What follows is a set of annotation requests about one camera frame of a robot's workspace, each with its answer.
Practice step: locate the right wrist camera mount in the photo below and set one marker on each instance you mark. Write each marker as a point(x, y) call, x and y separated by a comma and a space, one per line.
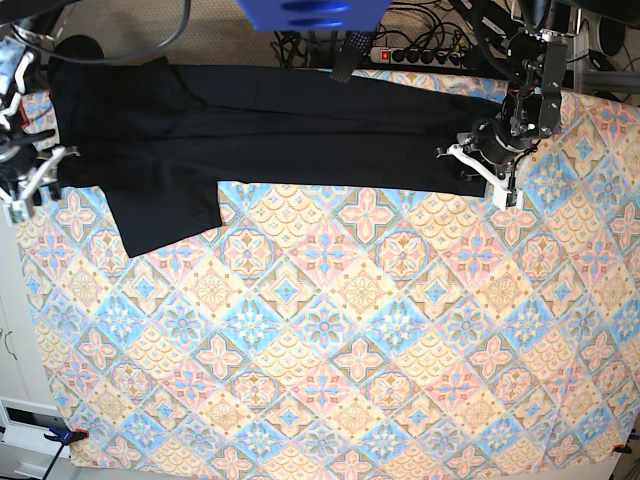
point(18, 204)

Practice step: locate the white power strip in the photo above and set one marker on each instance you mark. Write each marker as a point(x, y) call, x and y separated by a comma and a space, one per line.
point(417, 57)

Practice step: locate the blue clamp bottom left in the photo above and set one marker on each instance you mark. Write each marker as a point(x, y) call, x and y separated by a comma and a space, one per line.
point(65, 436)

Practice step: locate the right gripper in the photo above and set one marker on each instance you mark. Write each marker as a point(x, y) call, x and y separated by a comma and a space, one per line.
point(18, 157)

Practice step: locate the white cabinet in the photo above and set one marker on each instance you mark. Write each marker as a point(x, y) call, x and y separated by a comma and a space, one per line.
point(23, 377)

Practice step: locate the black T-shirt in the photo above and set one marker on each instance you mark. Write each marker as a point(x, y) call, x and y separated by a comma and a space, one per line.
point(158, 138)

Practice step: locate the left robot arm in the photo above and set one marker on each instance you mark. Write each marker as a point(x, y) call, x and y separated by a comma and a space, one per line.
point(530, 51)

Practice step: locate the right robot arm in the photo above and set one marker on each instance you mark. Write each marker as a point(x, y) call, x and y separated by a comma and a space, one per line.
point(30, 23)

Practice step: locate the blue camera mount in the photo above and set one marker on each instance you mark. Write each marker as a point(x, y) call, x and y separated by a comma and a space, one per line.
point(310, 15)

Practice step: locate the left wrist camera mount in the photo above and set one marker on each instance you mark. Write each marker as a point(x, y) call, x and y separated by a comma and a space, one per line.
point(505, 193)

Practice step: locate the orange clamp bottom right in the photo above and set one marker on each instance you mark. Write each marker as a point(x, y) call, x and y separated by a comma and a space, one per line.
point(622, 449)

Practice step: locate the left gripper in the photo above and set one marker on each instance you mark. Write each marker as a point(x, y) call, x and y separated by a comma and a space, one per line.
point(490, 139)

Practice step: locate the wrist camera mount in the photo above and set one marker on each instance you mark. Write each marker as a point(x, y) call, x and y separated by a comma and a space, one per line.
point(18, 204)
point(505, 193)

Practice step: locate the patterned tablecloth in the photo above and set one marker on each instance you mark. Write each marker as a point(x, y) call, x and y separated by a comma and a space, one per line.
point(342, 333)

